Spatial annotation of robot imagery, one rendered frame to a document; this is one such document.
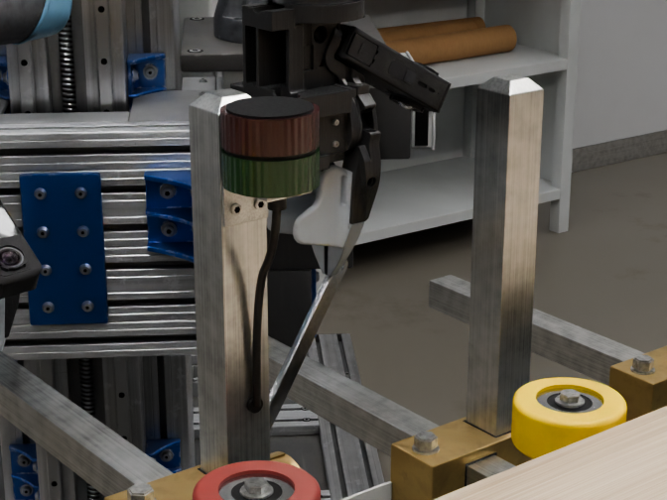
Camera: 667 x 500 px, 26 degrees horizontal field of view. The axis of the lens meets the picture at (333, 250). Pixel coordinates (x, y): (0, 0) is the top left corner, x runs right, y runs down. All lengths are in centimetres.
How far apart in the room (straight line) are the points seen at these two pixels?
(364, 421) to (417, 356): 217
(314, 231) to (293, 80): 12
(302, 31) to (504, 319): 27
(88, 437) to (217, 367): 17
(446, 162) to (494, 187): 339
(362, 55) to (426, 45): 293
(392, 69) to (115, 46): 68
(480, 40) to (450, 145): 51
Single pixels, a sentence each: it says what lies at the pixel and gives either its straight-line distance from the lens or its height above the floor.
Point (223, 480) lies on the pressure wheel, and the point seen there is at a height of 91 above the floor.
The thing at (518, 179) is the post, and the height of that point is 104.
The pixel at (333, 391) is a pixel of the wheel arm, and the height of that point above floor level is 82.
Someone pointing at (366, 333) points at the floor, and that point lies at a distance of 350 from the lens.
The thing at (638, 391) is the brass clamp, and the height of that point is 82.
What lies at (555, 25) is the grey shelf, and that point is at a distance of 421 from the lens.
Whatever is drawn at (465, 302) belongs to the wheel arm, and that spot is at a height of 81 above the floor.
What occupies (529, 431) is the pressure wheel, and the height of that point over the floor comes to 89.
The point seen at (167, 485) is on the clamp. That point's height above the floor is 87.
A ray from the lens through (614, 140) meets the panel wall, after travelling 501.
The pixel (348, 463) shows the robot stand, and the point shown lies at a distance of 240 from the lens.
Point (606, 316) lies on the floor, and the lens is 367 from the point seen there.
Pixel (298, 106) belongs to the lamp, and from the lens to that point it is 88.
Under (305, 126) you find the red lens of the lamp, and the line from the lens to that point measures 86.
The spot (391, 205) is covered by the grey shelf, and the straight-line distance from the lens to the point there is 403.
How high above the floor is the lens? 134
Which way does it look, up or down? 19 degrees down
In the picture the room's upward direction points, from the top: straight up
